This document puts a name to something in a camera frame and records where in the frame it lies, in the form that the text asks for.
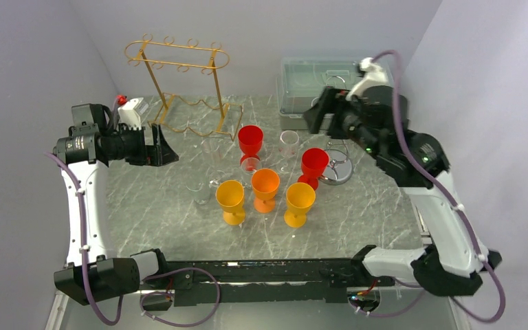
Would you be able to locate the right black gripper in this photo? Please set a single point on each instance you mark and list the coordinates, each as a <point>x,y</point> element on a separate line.
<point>314,115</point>

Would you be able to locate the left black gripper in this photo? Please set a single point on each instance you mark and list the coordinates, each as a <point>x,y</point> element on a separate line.
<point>158,154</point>

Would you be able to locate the silver wire glass rack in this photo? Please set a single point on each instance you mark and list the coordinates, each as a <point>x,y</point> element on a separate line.
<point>340,167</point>

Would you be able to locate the clear ribbed wine glass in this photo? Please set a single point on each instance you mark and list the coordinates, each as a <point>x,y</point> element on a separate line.
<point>248,167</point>

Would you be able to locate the yellow goblet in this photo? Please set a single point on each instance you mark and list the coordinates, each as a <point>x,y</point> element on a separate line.
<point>230,197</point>
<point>300,198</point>

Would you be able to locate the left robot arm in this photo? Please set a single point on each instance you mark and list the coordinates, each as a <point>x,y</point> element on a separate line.
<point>98,136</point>

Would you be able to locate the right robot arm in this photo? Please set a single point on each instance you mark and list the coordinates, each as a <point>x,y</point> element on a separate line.
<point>451,265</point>

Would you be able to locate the tall clear flute glass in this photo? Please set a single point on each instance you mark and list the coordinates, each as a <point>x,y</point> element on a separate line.
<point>212,155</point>

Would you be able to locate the clear glass with red dots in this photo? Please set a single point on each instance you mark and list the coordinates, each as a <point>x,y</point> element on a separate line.
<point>289,141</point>

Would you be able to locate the clear plastic storage box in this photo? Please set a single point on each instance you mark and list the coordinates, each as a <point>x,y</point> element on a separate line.
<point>302,80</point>

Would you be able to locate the red goblet right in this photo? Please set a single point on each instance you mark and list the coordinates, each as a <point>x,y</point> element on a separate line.
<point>313,164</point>

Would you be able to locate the red goblet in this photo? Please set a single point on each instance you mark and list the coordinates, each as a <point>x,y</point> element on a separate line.
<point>250,141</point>
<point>313,164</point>

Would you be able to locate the clear stemless glass front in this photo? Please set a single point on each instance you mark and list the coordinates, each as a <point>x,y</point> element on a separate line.
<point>199,188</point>

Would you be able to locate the red goblet back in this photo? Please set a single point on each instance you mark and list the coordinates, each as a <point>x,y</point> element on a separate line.
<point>250,141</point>

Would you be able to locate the orange goblet centre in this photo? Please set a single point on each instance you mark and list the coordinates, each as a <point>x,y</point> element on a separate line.
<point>265,183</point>

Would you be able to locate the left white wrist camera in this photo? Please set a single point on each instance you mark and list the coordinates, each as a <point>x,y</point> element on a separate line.
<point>131,113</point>

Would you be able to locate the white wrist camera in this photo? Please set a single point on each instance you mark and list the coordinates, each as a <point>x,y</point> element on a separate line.
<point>131,113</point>
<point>373,74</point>

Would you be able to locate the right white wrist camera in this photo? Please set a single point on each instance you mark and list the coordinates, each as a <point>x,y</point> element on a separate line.
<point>373,74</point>

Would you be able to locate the gold wire glass rack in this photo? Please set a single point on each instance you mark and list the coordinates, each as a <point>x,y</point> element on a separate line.
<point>208,60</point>

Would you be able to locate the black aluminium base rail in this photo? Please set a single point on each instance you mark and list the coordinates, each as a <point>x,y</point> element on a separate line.
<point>196,282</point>

